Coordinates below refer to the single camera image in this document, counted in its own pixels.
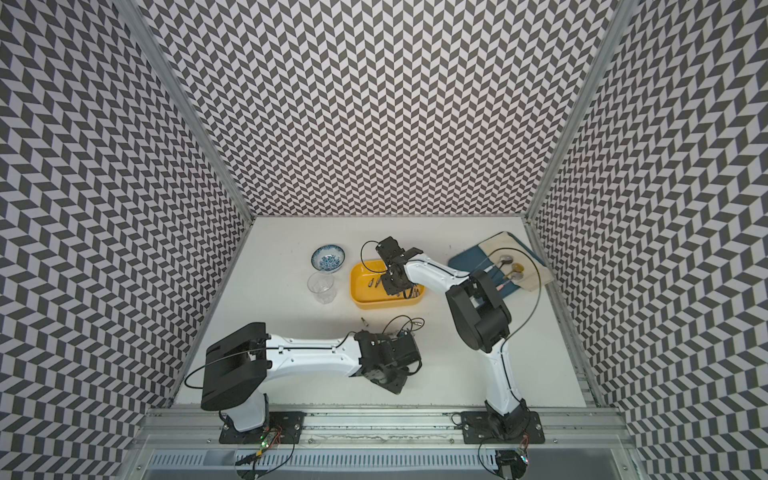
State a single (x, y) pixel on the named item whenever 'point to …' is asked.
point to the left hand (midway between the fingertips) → (395, 385)
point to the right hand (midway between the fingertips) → (397, 288)
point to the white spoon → (505, 259)
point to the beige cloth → (535, 274)
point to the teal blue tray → (477, 259)
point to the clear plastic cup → (323, 286)
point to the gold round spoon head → (517, 267)
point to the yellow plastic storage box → (368, 292)
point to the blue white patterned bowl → (328, 258)
